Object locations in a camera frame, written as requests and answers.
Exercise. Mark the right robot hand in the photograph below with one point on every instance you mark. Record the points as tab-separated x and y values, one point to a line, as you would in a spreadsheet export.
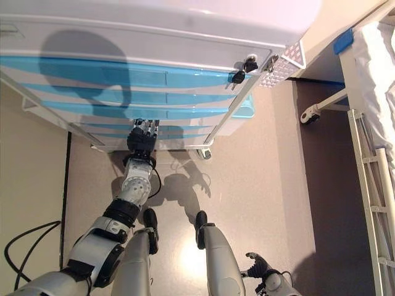
260	268

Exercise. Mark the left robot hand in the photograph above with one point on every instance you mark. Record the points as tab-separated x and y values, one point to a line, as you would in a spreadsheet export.
142	138

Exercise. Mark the blue white cart drawer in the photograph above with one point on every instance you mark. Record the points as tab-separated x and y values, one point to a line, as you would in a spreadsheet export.
185	78
185	137
191	98
185	112
185	125

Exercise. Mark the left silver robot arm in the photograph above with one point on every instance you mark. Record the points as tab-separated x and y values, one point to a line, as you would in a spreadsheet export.
92	246

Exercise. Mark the cart caster wheel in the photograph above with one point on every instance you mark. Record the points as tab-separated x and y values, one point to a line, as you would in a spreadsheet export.
205	153

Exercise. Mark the white blue medical cart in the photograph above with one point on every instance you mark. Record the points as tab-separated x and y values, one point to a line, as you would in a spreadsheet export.
154	37

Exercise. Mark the blue lid waste bin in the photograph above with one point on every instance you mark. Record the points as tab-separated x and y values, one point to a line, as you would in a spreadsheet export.
243	111

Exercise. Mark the white side bin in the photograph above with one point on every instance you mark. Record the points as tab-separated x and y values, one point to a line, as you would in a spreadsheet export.
31	105

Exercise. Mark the black keys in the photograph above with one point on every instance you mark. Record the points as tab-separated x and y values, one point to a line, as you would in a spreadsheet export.
250	64

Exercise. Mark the silver side lock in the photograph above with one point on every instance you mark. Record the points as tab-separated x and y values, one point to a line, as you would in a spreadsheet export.
271	63

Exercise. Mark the bed caster wheel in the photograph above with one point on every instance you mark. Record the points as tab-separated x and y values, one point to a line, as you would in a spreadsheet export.
308	116

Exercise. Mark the white perforated basket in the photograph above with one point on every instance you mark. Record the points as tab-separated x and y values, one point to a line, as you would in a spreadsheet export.
293	54

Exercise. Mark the white hospital bed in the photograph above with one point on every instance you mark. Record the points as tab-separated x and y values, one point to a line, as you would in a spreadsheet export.
370	77

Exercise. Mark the blue bed tag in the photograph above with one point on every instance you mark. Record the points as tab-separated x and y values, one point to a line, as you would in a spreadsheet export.
343	41

